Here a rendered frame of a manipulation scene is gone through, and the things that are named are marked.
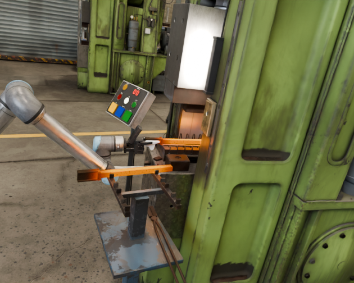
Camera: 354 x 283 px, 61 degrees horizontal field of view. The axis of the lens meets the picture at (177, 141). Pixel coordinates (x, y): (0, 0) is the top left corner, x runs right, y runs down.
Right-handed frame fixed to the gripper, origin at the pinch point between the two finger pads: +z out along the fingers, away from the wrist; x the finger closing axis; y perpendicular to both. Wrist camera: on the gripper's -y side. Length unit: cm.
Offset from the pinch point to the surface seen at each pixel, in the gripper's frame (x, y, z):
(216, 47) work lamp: 28, -58, 17
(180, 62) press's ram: 11.7, -47.4, 5.4
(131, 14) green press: -506, -59, 46
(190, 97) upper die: 8.0, -28.4, 14.6
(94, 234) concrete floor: -40, 100, -36
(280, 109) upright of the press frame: 42, -34, 48
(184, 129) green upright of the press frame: -18.1, 0.3, 22.2
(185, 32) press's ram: 13, -62, 6
